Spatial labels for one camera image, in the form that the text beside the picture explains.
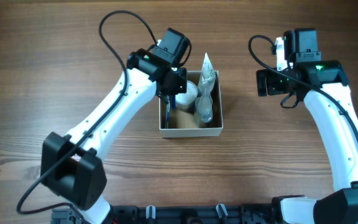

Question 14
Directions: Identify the black camera cable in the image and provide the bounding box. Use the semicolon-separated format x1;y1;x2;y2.
248;34;358;224
16;10;158;215

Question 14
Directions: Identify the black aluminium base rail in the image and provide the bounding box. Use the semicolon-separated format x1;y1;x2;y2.
50;203;276;224

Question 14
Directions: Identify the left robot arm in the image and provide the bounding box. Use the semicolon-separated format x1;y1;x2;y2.
41;28;191;223

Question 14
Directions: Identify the white bamboo print tube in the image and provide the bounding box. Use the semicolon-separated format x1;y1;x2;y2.
198;53;216;95

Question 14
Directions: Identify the clear bottle with cap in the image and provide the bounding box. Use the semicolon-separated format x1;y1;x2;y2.
194;89;213;128

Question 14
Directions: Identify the blue white toothbrush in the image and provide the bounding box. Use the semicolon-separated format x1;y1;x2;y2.
165;100;170;129

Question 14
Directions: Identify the blue disposable razor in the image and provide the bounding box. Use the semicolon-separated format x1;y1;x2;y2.
171;95;176;110

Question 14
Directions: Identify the black left camera cable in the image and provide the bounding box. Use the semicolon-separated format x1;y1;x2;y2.
16;10;158;215

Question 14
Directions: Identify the white cardboard box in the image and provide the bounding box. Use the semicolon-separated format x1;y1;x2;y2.
158;71;223;138

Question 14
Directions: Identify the black right camera cable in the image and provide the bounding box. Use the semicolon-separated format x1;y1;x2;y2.
248;34;358;224

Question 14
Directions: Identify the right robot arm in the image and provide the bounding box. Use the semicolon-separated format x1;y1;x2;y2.
256;28;358;223

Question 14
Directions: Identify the cotton swab tub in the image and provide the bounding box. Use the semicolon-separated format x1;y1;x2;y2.
175;80;198;111

